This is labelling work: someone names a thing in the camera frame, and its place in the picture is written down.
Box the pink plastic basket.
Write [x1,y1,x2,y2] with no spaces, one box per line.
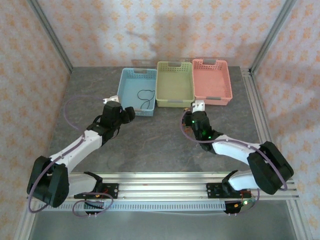
[192,58,233,106]

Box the grey slotted cable duct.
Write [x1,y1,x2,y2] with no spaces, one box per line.
[37,201,227,212]

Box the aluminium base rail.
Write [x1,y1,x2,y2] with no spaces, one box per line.
[26,171,300,202]

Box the green plastic basket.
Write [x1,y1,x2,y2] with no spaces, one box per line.
[155,61,195,108]

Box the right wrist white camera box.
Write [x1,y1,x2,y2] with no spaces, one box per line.
[191,100,206,112]

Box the thin black cable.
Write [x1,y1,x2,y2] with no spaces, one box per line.
[137,89,155,111]

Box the aluminium frame post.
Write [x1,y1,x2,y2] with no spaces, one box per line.
[249,0,297,73]
[27,0,74,73]

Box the aluminium frame leg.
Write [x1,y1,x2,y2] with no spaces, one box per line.
[286,199,313,240]
[14,199,38,240]

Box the blue plastic basket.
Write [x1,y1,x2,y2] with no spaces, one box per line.
[116,67,158,118]

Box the aluminium side rail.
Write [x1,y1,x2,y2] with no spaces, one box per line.
[240,66,286,181]

